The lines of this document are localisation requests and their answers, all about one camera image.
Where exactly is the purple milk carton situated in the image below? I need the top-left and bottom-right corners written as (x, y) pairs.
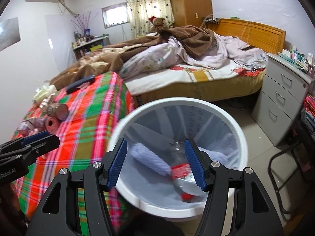
top-left (17, 117), bottom-right (46, 137)

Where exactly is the red drink can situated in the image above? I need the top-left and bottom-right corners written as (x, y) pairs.
top-left (45, 117), bottom-right (60, 134)

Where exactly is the printed snack wrapper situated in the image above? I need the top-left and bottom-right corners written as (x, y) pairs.
top-left (39, 93), bottom-right (57, 113)

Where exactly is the cartoon face can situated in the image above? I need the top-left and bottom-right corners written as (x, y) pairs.
top-left (46, 103), bottom-right (69, 122)

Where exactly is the crushed clear plastic bottle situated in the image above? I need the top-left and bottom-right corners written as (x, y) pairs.
top-left (171, 163), bottom-right (205, 201)

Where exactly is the white mesh trash bin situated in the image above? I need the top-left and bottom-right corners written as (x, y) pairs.
top-left (108, 98), bottom-right (248, 221)

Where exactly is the black metal chair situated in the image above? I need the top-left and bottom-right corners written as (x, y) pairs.
top-left (267, 117), bottom-right (315, 214)

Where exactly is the green tissue pack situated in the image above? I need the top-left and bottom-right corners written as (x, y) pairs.
top-left (32, 85), bottom-right (57, 105)

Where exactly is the dark blue glasses case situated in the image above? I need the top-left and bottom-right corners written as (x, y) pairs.
top-left (66, 75), bottom-right (95, 94)

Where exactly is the cluttered shelf unit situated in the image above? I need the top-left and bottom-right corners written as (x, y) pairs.
top-left (72, 34), bottom-right (110, 60)

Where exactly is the brown fleece blanket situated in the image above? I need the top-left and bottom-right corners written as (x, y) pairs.
top-left (50, 25), bottom-right (216, 90)

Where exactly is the grey drawer cabinet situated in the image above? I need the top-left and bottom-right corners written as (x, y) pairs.
top-left (251, 53), bottom-right (314, 146)

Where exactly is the dried branch vase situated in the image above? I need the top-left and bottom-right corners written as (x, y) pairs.
top-left (71, 11), bottom-right (92, 37)

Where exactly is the mattress with floral sheet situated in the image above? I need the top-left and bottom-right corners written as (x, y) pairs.
top-left (125, 60), bottom-right (266, 106)

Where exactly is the small window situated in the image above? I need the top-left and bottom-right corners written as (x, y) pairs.
top-left (102, 2), bottom-right (129, 28)

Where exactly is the white floral duvet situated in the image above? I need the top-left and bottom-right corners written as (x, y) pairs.
top-left (119, 34), bottom-right (267, 79)

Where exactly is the wooden headboard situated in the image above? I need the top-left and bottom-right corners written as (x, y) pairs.
top-left (206, 18), bottom-right (286, 54)

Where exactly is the brown teddy bear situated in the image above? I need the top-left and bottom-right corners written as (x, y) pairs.
top-left (149, 16), bottom-right (170, 34)

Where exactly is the patterned curtain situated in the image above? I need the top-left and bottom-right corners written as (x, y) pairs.
top-left (127, 0), bottom-right (175, 37)

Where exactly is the wooden wardrobe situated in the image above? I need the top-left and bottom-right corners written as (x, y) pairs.
top-left (170, 0), bottom-right (212, 27)

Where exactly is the silver wall poster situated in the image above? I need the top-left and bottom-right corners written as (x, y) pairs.
top-left (0, 17), bottom-right (21, 51)

